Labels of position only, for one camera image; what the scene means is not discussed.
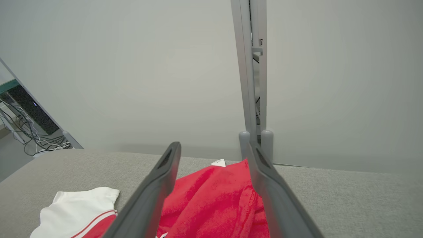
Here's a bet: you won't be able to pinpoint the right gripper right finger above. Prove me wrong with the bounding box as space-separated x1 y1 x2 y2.
248 142 324 238

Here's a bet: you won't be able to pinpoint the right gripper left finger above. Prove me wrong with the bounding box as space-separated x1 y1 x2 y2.
102 141 181 238

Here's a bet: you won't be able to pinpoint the red white number jersey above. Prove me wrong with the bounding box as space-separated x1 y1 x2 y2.
30 159 272 238

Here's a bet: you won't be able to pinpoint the grey partition foot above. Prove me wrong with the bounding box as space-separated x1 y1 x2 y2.
239 131 251 162
260 130 274 164

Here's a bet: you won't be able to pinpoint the black computer tower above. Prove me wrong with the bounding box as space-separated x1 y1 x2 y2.
7 84 60 135

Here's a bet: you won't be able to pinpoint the tangled floor cables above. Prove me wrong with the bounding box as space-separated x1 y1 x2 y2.
0 99 72 156

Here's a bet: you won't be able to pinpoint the grey partition frame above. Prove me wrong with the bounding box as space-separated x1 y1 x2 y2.
231 0 267 146

